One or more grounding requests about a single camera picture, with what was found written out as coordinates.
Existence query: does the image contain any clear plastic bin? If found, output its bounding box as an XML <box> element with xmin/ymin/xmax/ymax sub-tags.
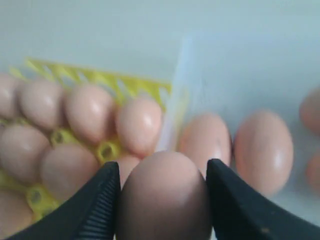
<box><xmin>157</xmin><ymin>31</ymin><xmax>320</xmax><ymax>225</ymax></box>

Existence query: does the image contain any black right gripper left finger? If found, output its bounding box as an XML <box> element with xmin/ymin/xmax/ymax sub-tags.
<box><xmin>10</xmin><ymin>161</ymin><xmax>121</xmax><ymax>240</ymax></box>

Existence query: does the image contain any yellow plastic egg tray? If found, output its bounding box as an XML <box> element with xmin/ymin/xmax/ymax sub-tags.
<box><xmin>0</xmin><ymin>58</ymin><xmax>173</xmax><ymax>223</ymax></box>

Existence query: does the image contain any brown egg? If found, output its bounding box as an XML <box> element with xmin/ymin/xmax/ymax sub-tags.
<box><xmin>115</xmin><ymin>151</ymin><xmax>212</xmax><ymax>240</ymax></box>
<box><xmin>40</xmin><ymin>143</ymin><xmax>100</xmax><ymax>202</ymax></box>
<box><xmin>299</xmin><ymin>87</ymin><xmax>320</xmax><ymax>136</ymax></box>
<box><xmin>19</xmin><ymin>80</ymin><xmax>66</xmax><ymax>131</ymax></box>
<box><xmin>0</xmin><ymin>72</ymin><xmax>23</xmax><ymax>120</ymax></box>
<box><xmin>177</xmin><ymin>112</ymin><xmax>232</xmax><ymax>177</ymax></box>
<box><xmin>234</xmin><ymin>110</ymin><xmax>294</xmax><ymax>196</ymax></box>
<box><xmin>115</xmin><ymin>96</ymin><xmax>162</xmax><ymax>157</ymax></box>
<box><xmin>0</xmin><ymin>189</ymin><xmax>34</xmax><ymax>240</ymax></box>
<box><xmin>0</xmin><ymin>124</ymin><xmax>51</xmax><ymax>184</ymax></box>
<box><xmin>116</xmin><ymin>154</ymin><xmax>141</xmax><ymax>188</ymax></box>
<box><xmin>305</xmin><ymin>151</ymin><xmax>320</xmax><ymax>195</ymax></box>
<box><xmin>64</xmin><ymin>83</ymin><xmax>117</xmax><ymax>145</ymax></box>

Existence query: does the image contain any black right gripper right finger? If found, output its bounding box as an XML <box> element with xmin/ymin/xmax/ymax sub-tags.
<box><xmin>206</xmin><ymin>159</ymin><xmax>320</xmax><ymax>240</ymax></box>

